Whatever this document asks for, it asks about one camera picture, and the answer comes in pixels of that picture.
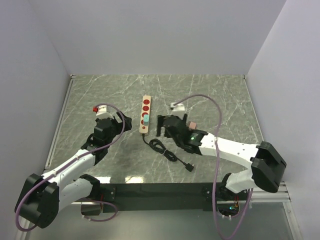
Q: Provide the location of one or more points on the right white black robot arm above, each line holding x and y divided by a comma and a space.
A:
264, 166

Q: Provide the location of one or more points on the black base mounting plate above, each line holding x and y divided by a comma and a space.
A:
156, 196

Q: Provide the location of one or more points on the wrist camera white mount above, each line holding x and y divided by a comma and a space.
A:
101, 111
177, 107

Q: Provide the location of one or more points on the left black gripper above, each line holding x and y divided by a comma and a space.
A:
119, 125

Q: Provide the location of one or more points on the teal plug adapter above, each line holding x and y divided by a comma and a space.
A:
146, 119

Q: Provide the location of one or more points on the dusty pink plug adapter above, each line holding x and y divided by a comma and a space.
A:
192, 125

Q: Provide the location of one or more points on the aluminium extrusion rail front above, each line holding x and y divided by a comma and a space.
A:
258, 196

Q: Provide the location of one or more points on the beige power strip red sockets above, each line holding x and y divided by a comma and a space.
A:
145, 109

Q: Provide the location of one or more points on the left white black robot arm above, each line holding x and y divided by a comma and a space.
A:
44, 196

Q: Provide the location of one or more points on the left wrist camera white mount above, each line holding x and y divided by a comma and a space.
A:
101, 111

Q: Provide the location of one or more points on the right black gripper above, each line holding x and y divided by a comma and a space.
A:
159, 126

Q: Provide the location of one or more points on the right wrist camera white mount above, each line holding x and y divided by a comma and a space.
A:
177, 107

